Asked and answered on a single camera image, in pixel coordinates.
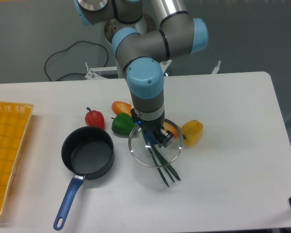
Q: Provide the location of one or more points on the black pot with blue handle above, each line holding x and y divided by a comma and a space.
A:
88, 152

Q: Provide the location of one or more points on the orange baguette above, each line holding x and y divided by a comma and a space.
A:
123, 107

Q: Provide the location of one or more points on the red bell pepper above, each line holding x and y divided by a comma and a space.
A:
94, 118

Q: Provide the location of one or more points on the yellow woven basket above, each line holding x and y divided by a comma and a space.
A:
14, 120

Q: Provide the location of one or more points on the yellow bell pepper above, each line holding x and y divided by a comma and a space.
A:
192, 132

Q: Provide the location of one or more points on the glass lid with blue knob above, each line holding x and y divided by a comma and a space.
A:
135, 143

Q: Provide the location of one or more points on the green onion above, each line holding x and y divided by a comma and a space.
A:
163, 170

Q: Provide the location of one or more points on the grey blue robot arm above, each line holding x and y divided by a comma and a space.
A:
140, 54

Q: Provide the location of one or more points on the green bell pepper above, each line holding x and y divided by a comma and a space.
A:
123, 124

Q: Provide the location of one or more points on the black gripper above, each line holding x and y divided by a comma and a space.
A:
152, 125

